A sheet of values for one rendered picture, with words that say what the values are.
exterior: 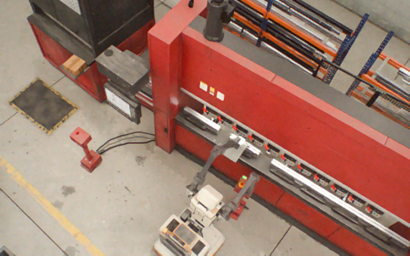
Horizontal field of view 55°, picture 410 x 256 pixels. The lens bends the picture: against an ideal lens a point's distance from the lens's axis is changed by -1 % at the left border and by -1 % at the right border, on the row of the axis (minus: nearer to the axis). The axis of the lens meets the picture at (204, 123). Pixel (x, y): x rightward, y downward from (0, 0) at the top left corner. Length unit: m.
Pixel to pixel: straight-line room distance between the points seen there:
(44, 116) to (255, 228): 3.38
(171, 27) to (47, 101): 3.01
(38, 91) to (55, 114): 0.52
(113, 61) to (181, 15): 0.81
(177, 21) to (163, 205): 2.52
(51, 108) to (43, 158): 0.80
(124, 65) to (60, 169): 2.22
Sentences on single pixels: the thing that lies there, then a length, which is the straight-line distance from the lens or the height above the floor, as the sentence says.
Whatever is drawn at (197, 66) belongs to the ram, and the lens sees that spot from 3.96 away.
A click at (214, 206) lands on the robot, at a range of 3.92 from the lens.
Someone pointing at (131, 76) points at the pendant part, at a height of 1.95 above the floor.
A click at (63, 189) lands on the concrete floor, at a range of 5.56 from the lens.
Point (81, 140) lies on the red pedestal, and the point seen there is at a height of 0.80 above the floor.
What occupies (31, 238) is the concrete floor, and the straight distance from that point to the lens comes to 5.46.
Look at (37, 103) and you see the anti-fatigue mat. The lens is 6.29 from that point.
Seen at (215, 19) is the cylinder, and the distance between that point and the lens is 3.51.
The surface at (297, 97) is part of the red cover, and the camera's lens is 3.48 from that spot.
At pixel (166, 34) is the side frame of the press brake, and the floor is 2.30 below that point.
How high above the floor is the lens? 5.02
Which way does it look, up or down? 60 degrees down
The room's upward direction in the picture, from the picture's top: 8 degrees clockwise
